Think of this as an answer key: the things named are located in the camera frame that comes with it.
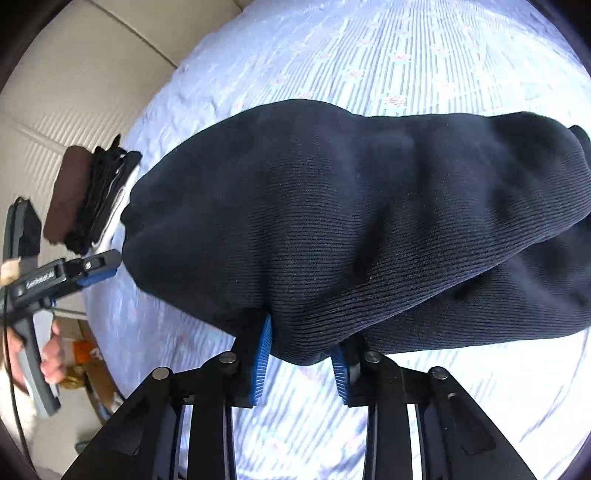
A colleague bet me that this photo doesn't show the person's left hand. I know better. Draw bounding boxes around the person's left hand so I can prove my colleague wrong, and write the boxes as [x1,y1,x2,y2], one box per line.
[7,318,68,393]

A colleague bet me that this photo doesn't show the beige padded headboard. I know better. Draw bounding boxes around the beige padded headboard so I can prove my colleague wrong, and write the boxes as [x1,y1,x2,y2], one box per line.
[0,0,250,319]

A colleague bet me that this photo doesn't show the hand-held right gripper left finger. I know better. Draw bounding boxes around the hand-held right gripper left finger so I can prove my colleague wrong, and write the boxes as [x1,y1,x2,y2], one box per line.
[60,313,274,480]

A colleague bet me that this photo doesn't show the stack of folded dark clothes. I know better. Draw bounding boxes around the stack of folded dark clothes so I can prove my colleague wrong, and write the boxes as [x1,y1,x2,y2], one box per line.
[44,135,143,257]

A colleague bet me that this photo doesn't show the black pants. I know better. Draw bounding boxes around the black pants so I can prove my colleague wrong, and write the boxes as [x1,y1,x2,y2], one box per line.
[121,98,591,367]

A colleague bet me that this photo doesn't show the light blue striped bed sheet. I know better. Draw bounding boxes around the light blue striped bed sheet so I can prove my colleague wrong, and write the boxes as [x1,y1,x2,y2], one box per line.
[81,0,591,480]

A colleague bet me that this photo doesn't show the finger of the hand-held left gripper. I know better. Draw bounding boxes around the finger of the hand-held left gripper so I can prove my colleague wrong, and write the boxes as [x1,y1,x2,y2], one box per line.
[65,249,123,291]

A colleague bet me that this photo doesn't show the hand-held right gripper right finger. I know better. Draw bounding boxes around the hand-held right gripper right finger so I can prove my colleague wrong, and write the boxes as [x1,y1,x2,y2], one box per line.
[329,336,536,480]

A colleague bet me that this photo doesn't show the black cable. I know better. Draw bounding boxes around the black cable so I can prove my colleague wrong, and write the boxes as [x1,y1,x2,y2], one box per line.
[0,318,31,462]

